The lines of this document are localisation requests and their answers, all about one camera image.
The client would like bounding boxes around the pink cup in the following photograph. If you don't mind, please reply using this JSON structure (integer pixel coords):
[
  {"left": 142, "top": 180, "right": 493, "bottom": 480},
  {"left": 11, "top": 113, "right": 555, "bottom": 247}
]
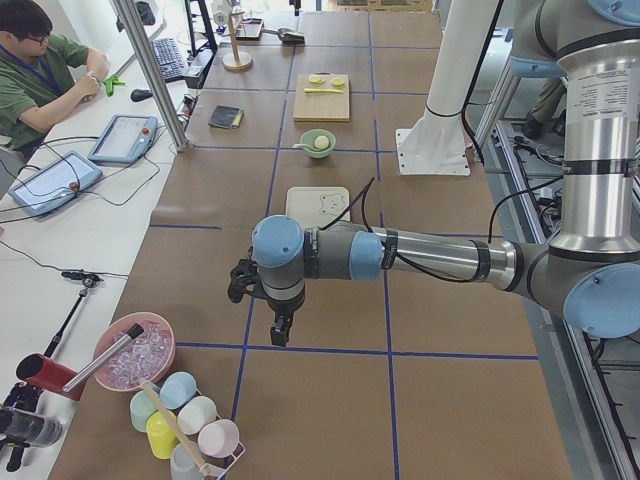
[{"left": 197, "top": 419, "right": 240, "bottom": 458}]

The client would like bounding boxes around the mint green cup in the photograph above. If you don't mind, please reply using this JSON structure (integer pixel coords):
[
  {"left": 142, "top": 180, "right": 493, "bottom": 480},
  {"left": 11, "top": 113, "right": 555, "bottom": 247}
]
[{"left": 129, "top": 390, "right": 157, "bottom": 433}]

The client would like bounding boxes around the aluminium frame rail right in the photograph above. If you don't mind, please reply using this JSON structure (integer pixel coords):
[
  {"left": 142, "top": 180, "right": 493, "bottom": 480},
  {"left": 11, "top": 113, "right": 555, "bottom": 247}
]
[{"left": 477, "top": 70, "right": 639, "bottom": 479}]

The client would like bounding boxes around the white wire cup rack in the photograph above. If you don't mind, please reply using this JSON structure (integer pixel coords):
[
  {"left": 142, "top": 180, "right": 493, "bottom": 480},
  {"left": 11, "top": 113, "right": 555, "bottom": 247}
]
[{"left": 189, "top": 379, "right": 248, "bottom": 476}]

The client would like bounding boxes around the near blue teach pendant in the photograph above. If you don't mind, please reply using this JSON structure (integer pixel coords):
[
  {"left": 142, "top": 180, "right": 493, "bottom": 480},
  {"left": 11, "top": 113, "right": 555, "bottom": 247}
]
[{"left": 8, "top": 151, "right": 103, "bottom": 216}]

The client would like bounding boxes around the black selfie stick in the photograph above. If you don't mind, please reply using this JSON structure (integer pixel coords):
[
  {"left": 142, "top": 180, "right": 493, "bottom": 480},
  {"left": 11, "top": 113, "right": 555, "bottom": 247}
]
[{"left": 43, "top": 270, "right": 102, "bottom": 358}]

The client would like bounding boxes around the pink bowl of ice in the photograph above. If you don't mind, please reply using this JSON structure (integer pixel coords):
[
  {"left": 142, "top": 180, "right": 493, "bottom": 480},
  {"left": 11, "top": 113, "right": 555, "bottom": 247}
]
[{"left": 94, "top": 312, "right": 176, "bottom": 392}]

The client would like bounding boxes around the black computer mouse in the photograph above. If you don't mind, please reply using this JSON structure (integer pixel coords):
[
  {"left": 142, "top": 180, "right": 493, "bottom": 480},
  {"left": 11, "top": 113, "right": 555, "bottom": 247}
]
[{"left": 130, "top": 89, "right": 153, "bottom": 103}]

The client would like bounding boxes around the grey cup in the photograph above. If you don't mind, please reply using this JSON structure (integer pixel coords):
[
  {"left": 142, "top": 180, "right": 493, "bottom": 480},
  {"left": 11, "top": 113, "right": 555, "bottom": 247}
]
[{"left": 170, "top": 444, "right": 205, "bottom": 480}]

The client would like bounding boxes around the yellow sponge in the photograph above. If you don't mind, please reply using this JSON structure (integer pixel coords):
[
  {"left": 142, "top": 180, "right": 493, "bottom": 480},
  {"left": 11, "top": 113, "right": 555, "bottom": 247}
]
[{"left": 231, "top": 110, "right": 244, "bottom": 129}]

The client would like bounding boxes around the black tripod camera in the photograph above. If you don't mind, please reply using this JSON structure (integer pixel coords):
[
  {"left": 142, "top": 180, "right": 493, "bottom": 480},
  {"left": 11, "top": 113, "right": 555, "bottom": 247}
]
[{"left": 1, "top": 382, "right": 63, "bottom": 472}]

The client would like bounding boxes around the lemon slice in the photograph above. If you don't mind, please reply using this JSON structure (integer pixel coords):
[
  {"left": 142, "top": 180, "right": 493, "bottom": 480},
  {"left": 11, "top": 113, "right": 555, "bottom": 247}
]
[
  {"left": 331, "top": 76, "right": 346, "bottom": 87},
  {"left": 308, "top": 74, "right": 325, "bottom": 85}
]

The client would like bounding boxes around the person in green shirt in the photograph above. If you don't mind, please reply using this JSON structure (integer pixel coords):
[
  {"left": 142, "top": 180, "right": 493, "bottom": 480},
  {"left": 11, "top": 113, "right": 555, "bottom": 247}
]
[{"left": 1, "top": 0, "right": 109, "bottom": 157}]

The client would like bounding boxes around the yellow cup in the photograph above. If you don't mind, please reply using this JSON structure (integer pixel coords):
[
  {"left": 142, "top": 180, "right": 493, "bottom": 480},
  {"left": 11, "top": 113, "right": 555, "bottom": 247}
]
[{"left": 146, "top": 411, "right": 179, "bottom": 460}]

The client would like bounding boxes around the bamboo cutting board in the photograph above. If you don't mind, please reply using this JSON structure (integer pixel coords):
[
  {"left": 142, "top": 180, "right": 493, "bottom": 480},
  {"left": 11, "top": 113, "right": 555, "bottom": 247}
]
[{"left": 293, "top": 73, "right": 351, "bottom": 122}]

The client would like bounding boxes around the white cup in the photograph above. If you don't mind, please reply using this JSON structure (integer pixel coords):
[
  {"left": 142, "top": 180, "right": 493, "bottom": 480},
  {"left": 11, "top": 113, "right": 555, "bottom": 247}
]
[{"left": 177, "top": 395, "right": 217, "bottom": 435}]

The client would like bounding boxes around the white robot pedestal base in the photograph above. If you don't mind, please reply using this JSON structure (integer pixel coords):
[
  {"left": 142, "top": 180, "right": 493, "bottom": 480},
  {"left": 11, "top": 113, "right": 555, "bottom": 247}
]
[{"left": 396, "top": 0, "right": 502, "bottom": 176}]

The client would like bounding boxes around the blue cup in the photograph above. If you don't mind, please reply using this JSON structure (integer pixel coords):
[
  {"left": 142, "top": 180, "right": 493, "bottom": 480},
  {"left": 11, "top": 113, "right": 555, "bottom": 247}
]
[{"left": 159, "top": 371, "right": 197, "bottom": 410}]

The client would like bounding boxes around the white steamed bun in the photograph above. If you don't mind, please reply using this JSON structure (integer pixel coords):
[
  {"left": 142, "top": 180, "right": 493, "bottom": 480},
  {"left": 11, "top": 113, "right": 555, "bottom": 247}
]
[{"left": 313, "top": 135, "right": 331, "bottom": 151}]

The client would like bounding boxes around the lemon slice lower front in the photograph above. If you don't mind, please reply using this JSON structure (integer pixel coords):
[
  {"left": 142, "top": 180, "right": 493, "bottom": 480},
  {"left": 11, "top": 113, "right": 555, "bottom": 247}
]
[{"left": 331, "top": 76, "right": 346, "bottom": 87}]

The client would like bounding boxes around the light green bowl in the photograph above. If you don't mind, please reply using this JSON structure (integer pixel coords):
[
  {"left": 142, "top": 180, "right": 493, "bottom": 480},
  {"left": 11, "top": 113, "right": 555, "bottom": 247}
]
[{"left": 299, "top": 129, "right": 336, "bottom": 159}]

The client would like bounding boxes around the blue teach pendant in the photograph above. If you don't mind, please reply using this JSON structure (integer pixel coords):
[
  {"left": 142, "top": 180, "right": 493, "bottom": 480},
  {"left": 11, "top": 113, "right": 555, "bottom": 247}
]
[
  {"left": 87, "top": 114, "right": 158, "bottom": 165},
  {"left": 8, "top": 151, "right": 103, "bottom": 216}
]

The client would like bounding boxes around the green plastic toy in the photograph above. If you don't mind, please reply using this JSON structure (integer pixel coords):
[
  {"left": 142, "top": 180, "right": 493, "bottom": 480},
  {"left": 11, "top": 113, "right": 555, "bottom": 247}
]
[{"left": 102, "top": 74, "right": 126, "bottom": 97}]

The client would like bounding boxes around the aluminium frame post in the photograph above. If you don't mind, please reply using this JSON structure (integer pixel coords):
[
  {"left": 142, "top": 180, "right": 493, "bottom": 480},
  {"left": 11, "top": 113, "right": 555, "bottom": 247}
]
[{"left": 112, "top": 0, "right": 188, "bottom": 152}]

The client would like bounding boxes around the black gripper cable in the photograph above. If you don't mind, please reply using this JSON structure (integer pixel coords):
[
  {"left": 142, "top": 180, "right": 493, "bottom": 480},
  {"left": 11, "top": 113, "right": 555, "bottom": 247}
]
[{"left": 319, "top": 176, "right": 561, "bottom": 284}]

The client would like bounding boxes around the red cylinder holder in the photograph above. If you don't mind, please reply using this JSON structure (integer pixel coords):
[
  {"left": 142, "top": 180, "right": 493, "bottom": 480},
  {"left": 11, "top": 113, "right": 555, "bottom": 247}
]
[{"left": 16, "top": 353, "right": 84, "bottom": 401}]

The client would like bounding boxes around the black keyboard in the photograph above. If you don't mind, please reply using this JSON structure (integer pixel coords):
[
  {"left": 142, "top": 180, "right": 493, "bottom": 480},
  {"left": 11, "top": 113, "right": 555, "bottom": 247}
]
[{"left": 151, "top": 38, "right": 188, "bottom": 82}]

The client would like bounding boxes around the lemon slice upper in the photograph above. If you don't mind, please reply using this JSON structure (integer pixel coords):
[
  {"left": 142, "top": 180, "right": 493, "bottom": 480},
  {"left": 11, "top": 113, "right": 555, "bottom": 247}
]
[{"left": 308, "top": 74, "right": 325, "bottom": 85}]

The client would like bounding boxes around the wooden stand with base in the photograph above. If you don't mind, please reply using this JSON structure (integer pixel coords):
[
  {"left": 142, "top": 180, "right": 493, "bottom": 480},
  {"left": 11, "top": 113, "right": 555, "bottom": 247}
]
[{"left": 222, "top": 12, "right": 253, "bottom": 72}]

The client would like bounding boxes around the metal scoop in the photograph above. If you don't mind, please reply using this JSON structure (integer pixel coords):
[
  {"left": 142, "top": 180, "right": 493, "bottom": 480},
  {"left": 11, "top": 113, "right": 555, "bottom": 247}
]
[{"left": 261, "top": 28, "right": 305, "bottom": 45}]

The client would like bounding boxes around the white bear tray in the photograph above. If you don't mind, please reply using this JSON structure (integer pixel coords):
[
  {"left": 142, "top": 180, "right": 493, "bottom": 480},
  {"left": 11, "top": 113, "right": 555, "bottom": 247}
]
[{"left": 285, "top": 186, "right": 350, "bottom": 228}]

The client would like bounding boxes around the silver metal tube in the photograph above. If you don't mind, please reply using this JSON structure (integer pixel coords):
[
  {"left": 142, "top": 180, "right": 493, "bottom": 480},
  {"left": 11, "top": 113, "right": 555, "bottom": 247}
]
[{"left": 62, "top": 323, "right": 144, "bottom": 393}]

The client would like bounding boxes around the far blue teach pendant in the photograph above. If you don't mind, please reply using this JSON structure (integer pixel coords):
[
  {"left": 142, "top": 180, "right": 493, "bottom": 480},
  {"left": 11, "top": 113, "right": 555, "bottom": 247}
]
[{"left": 87, "top": 114, "right": 158, "bottom": 165}]

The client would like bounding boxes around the dark tray on table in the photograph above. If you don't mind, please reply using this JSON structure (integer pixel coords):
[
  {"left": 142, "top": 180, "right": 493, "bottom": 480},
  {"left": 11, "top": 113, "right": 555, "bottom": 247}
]
[{"left": 236, "top": 18, "right": 264, "bottom": 41}]

